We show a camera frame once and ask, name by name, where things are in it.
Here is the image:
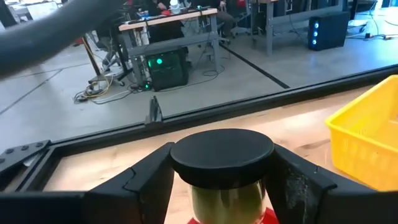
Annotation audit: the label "blue lit computer tower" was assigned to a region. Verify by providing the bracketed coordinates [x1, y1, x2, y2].
[307, 11, 351, 52]

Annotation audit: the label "green lit computer tower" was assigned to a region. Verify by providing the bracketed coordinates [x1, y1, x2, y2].
[145, 46, 190, 93]

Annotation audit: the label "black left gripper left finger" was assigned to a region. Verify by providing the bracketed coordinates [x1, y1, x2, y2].
[83, 142, 175, 224]

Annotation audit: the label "green sand hourglass black caps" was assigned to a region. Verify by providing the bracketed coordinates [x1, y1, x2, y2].
[170, 128, 275, 224]

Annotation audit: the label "person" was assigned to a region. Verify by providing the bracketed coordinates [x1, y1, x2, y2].
[133, 0, 187, 44]
[214, 0, 238, 38]

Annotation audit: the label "wooden top grey desk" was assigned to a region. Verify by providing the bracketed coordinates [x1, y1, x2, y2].
[118, 7, 222, 85]

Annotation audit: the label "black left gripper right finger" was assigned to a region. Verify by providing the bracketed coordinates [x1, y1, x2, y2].
[265, 144, 374, 224]

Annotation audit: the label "yellow plastic basket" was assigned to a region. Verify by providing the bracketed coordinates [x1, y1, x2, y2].
[325, 74, 398, 192]

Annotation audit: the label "tangled floor cables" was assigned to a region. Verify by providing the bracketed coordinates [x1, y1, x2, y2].
[73, 74, 133, 105]

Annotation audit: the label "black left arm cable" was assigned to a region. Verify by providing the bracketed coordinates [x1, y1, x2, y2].
[0, 0, 125, 77]

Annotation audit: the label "grey metal desk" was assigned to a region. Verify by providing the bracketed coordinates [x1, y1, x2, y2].
[248, 0, 349, 57]

